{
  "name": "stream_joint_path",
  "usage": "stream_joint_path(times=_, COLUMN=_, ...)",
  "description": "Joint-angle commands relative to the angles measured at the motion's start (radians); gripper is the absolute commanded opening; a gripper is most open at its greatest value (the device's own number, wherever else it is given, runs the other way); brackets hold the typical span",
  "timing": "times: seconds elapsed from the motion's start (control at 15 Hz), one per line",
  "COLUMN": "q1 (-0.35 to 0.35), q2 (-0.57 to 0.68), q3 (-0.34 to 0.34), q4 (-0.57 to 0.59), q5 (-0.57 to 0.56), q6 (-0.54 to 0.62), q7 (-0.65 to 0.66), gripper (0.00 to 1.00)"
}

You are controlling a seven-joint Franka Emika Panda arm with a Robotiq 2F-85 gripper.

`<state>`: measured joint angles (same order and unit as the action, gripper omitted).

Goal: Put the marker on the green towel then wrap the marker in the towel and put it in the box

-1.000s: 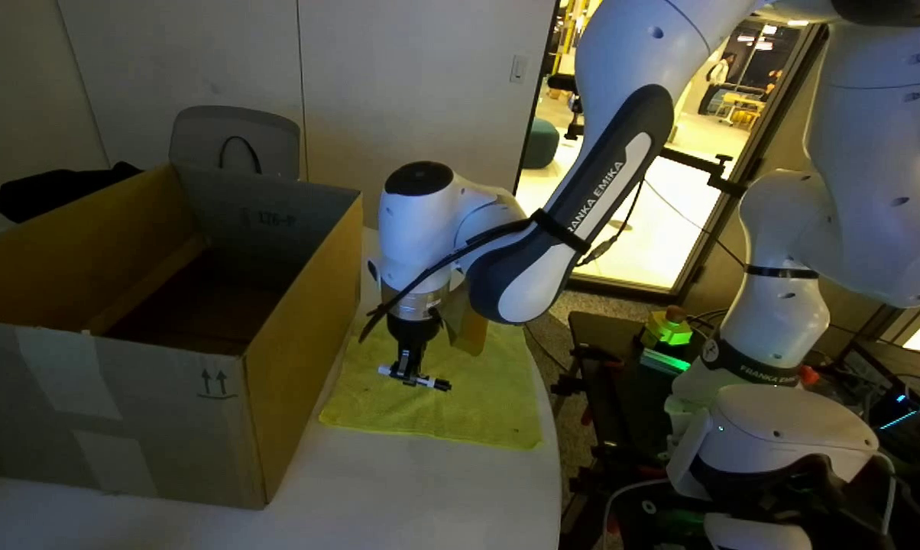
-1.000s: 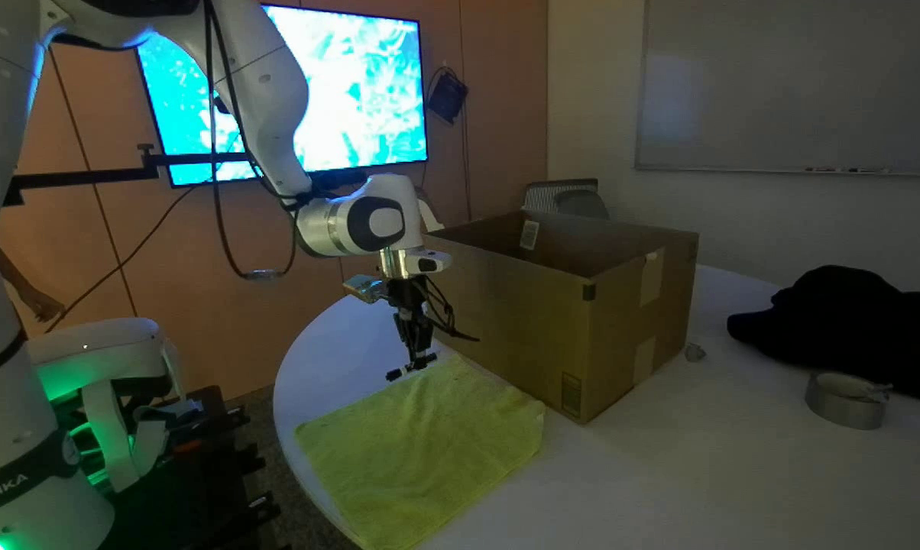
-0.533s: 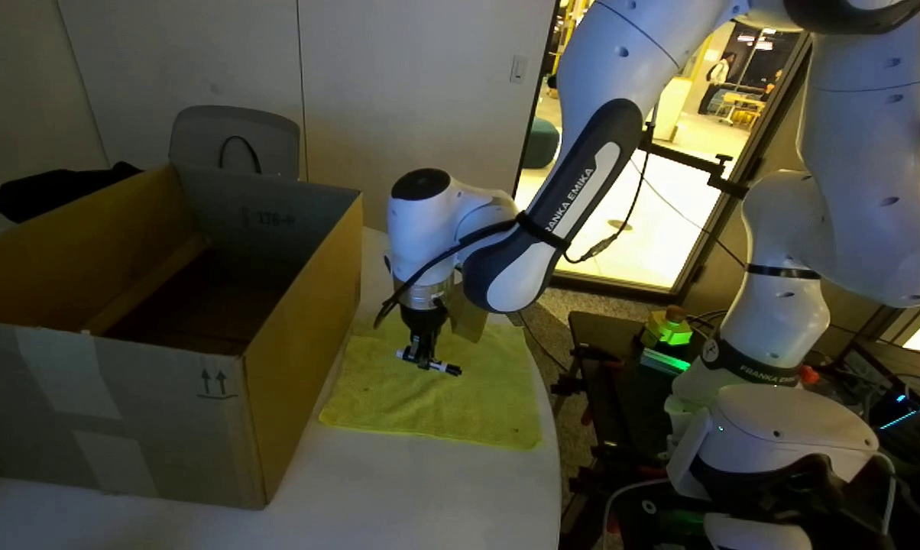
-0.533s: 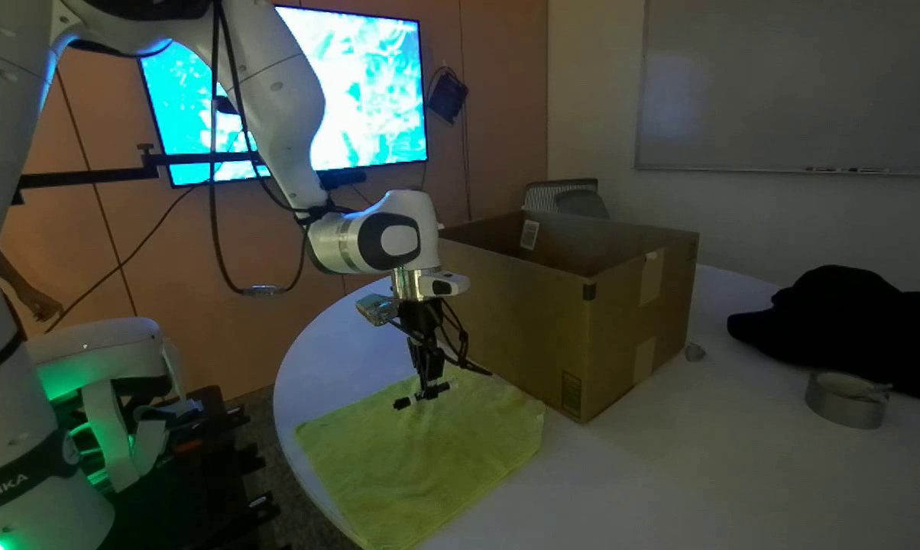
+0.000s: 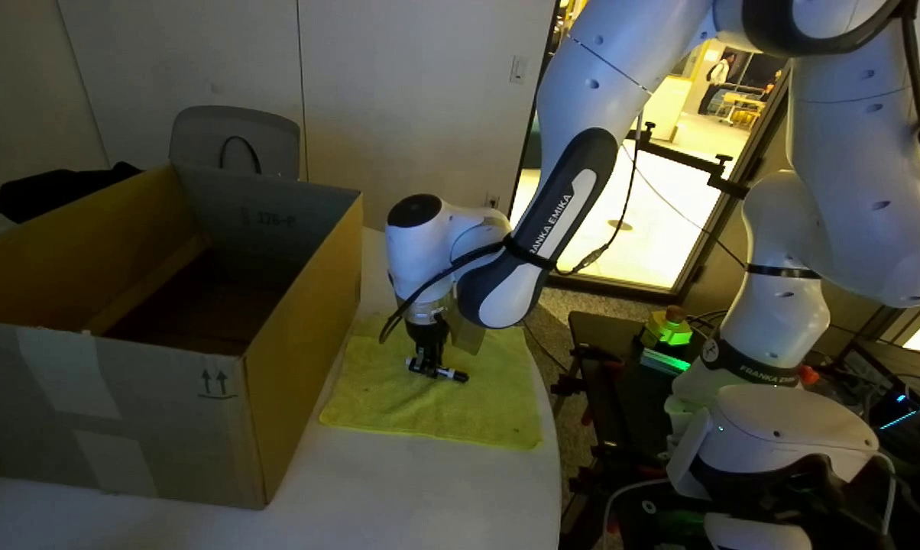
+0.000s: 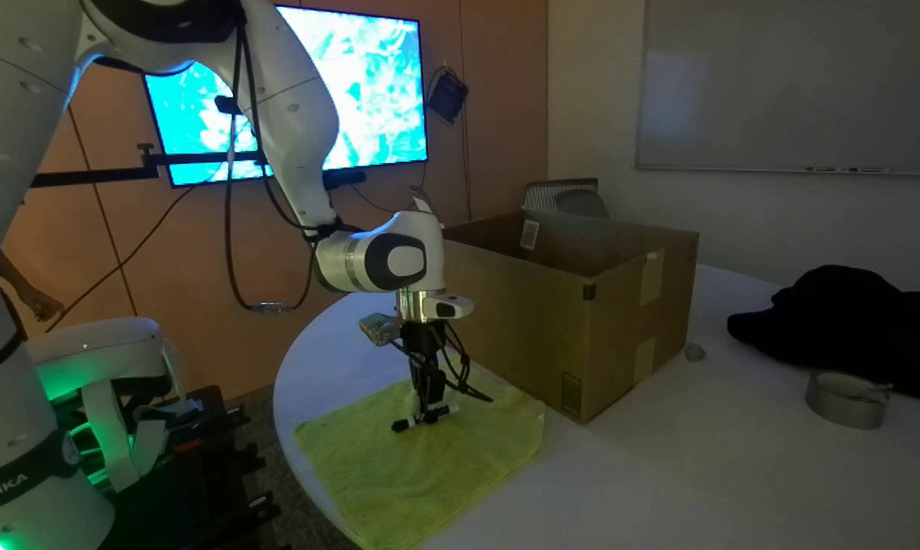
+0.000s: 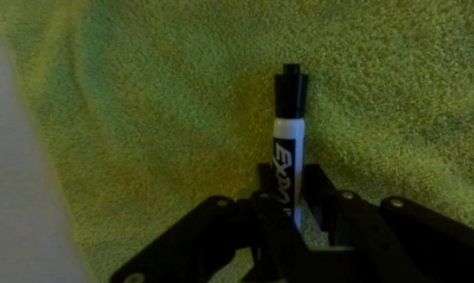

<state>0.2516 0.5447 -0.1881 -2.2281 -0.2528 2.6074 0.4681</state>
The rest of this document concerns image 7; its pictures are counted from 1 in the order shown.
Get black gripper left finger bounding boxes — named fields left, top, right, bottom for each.
left=108, top=162, right=305, bottom=283

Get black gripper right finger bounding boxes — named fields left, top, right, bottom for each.
left=302, top=162, right=474, bottom=283

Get black Expo marker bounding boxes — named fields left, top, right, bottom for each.
left=270, top=61, right=310, bottom=232

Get yellow cloth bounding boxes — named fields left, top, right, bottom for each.
left=0, top=0, right=474, bottom=283

